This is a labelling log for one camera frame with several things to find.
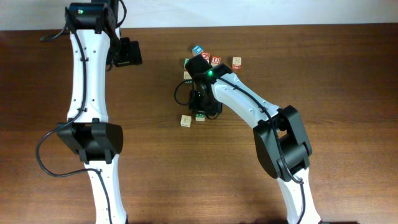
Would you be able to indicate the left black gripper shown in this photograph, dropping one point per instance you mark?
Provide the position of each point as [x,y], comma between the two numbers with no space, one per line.
[131,53]

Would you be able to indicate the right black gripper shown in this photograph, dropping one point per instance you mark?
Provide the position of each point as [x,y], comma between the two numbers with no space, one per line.
[193,104]

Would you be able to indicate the green B wooden block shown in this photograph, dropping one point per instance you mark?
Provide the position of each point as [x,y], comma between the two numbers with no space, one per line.
[200,117]

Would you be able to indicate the green-sided plain wooden block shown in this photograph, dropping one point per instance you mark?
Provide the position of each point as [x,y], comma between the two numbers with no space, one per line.
[186,77]

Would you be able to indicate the yellow-sided plain wooden block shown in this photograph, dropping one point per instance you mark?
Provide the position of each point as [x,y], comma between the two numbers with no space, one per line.
[186,121]

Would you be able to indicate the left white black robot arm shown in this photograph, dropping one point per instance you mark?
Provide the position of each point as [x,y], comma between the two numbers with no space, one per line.
[97,43]

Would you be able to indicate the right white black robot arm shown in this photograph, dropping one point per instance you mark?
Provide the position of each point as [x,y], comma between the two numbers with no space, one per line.
[282,144]

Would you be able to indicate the green N wooden block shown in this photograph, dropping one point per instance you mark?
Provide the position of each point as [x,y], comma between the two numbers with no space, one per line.
[185,62]

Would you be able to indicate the red U wooden block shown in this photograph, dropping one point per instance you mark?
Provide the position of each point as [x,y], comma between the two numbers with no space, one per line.
[215,61]

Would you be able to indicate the red C wooden block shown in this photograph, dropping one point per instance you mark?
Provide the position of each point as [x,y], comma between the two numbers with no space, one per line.
[206,56]

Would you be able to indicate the blue L wooden block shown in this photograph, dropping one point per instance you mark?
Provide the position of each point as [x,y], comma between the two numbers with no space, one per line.
[197,50]

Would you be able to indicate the red-sided plain wooden block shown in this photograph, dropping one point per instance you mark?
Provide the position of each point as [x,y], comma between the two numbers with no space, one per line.
[236,63]

